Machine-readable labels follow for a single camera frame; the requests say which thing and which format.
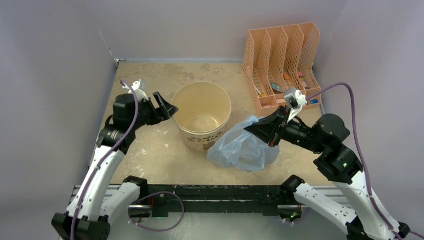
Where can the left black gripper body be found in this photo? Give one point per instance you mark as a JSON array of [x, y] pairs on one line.
[[148, 114]]

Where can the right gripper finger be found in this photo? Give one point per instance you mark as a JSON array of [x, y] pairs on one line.
[[263, 132], [275, 119]]

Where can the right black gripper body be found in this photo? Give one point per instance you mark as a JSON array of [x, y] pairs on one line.
[[280, 128]]

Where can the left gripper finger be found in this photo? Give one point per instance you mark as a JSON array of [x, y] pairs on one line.
[[161, 101], [167, 112]]

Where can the beige paper trash bin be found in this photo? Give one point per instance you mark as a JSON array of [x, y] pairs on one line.
[[204, 110]]

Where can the blue plastic trash bag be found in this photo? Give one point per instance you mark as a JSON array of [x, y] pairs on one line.
[[242, 150]]

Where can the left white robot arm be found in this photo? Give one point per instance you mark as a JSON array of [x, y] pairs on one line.
[[99, 165]]

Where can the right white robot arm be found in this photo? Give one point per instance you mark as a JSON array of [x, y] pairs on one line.
[[366, 218]]

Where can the orange item in rack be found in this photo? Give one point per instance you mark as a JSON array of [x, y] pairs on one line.
[[286, 76]]

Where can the orange file organizer rack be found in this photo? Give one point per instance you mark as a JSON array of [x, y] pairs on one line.
[[269, 52]]

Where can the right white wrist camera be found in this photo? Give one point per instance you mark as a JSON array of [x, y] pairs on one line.
[[295, 100]]

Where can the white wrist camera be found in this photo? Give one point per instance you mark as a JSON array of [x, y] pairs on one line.
[[295, 100], [139, 87]]

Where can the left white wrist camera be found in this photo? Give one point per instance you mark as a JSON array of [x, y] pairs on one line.
[[139, 87]]

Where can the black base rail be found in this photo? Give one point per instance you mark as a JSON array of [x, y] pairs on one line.
[[267, 200]]

